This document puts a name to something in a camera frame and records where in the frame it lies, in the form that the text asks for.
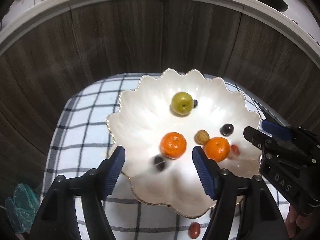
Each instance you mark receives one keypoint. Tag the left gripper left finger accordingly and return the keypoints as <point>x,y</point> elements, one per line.
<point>111,169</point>

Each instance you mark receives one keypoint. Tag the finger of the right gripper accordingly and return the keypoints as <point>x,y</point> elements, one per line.
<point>284,133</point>
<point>257,139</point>

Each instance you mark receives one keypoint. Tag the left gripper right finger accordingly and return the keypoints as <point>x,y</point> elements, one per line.
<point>208,172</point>

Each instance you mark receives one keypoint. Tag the large orange tangerine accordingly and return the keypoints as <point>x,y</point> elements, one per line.
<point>217,149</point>

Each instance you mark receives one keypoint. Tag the red grape tomato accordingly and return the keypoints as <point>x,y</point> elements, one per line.
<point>194,230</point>
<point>234,152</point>

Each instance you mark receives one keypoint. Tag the tan longan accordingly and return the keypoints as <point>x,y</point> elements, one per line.
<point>201,137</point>

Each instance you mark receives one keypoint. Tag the dark cherry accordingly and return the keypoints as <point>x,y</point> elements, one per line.
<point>226,130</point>
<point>159,163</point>

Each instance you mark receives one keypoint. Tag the green yellow apple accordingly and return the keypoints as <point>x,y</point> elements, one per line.
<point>182,103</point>

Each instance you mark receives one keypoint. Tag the person's hand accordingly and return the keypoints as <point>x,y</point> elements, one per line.
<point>293,221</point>

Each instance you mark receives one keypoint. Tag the white checkered cloth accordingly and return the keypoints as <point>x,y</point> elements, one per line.
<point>82,141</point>

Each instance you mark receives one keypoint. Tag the small orange tangerine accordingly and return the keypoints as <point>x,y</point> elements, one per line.
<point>173,145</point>

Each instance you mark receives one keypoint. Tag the white scalloped ceramic bowl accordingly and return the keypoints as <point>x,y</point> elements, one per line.
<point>160,122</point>

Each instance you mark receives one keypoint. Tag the teal mesh scrubber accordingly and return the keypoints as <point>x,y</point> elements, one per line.
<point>22,208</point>

